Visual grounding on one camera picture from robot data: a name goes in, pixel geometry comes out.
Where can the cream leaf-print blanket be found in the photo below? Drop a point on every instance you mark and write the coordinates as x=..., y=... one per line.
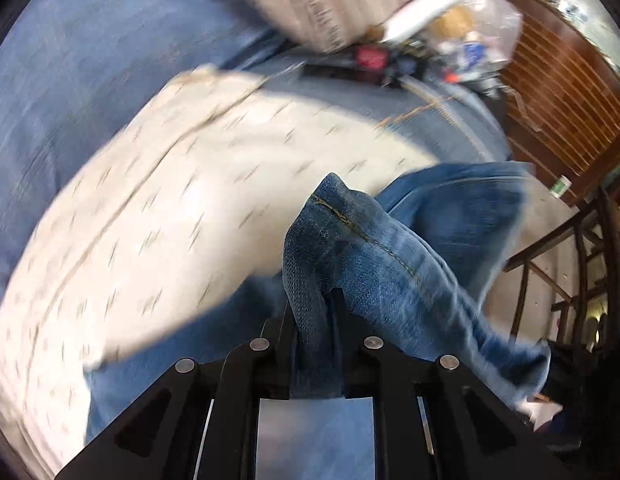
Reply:
x=195, y=194

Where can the clear plastic bag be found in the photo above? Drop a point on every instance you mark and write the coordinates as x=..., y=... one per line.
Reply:
x=469, y=40

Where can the blue striped bed sheet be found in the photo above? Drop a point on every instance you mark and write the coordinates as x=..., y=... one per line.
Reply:
x=74, y=72

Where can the blue denim jeans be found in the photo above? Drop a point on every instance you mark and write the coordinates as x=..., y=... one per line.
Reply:
x=415, y=262

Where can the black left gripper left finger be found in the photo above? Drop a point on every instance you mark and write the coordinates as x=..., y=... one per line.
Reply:
x=196, y=421

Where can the dark wooden chair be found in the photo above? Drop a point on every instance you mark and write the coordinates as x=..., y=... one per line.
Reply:
x=587, y=309

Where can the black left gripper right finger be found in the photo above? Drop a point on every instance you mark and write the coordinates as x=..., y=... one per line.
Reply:
x=433, y=420

